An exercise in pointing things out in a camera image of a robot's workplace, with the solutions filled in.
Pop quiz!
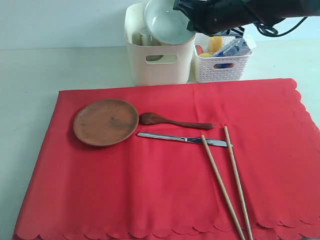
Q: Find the yellow lemon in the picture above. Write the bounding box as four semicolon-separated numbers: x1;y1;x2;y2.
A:
198;52;213;58

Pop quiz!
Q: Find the dark wooden spoon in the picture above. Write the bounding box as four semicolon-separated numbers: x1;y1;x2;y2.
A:
139;112;215;130

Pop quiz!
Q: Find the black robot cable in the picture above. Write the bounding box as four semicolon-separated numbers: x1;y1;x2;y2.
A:
254;16;308;38

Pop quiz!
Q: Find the white perforated plastic basket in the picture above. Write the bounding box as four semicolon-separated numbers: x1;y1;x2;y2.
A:
191;33;253;83

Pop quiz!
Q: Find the wooden chopstick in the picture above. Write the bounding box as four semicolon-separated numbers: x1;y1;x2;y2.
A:
223;126;254;240
200;135;246;240

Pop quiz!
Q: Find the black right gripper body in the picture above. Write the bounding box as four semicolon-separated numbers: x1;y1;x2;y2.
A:
192;0;258;35

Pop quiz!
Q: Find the red sausage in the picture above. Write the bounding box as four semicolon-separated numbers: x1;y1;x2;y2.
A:
195;44;204;55

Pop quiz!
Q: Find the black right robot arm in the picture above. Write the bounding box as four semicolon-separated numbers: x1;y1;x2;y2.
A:
173;0;320;38

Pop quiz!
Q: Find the cream plastic bin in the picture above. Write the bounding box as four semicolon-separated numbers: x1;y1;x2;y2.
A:
124;2;195;86

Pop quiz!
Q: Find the red scalloped table cloth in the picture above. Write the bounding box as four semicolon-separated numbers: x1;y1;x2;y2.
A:
12;78;320;240

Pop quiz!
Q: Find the stainless steel cup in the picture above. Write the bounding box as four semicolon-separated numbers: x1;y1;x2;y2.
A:
132;27;163;62

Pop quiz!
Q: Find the brown wooden plate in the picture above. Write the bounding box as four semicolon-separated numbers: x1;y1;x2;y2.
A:
73;98;139;147

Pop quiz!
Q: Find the steel table knife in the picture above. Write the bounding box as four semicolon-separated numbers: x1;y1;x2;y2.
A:
136;132;228;147

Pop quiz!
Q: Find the white ceramic bowl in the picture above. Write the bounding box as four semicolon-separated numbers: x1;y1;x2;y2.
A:
143;0;196;45

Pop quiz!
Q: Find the yellow cheese wedge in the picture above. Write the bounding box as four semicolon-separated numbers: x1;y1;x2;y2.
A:
207;36;223;54

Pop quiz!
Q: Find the blue white milk carton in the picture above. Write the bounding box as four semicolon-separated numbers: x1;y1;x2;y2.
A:
213;36;257;58

